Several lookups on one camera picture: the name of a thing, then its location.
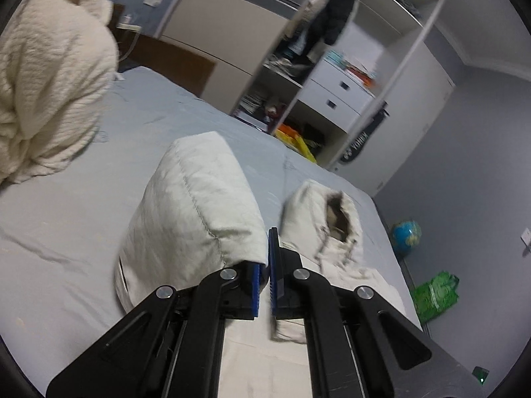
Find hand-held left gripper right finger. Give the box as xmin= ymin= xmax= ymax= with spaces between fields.
xmin=267 ymin=227 xmax=486 ymax=398

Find white drawer unit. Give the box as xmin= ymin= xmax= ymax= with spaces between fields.
xmin=296 ymin=56 xmax=378 ymax=129

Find blue globe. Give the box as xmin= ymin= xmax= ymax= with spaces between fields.
xmin=392 ymin=221 xmax=422 ymax=255

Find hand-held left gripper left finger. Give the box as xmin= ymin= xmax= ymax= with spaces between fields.
xmin=45 ymin=260 xmax=268 ymax=398

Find green plastic bag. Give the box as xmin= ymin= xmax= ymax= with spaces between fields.
xmin=414 ymin=271 xmax=460 ymax=324

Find white wardrobe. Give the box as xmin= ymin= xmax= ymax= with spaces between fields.
xmin=155 ymin=0 xmax=461 ymax=172

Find black racket bag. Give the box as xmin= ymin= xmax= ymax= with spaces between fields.
xmin=340 ymin=108 xmax=391 ymax=166

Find black hanging garment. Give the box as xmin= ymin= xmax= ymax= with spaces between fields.
xmin=307 ymin=0 xmax=357 ymax=56

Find yellow and orange toy boxes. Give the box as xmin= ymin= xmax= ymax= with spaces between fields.
xmin=276 ymin=123 xmax=318 ymax=162

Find folded clothes pile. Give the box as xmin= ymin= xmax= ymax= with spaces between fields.
xmin=265 ymin=52 xmax=308 ymax=77

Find white cable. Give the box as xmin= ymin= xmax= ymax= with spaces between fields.
xmin=118 ymin=29 xmax=139 ymax=65

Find brown wooden headboard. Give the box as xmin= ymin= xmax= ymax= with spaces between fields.
xmin=110 ymin=3 xmax=217 ymax=97

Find cream quilted blanket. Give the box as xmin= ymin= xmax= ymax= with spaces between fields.
xmin=0 ymin=0 xmax=121 ymax=185

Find stack of books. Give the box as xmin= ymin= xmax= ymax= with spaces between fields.
xmin=326 ymin=50 xmax=376 ymax=86

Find white pillow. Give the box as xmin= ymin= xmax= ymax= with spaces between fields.
xmin=114 ymin=131 xmax=424 ymax=398

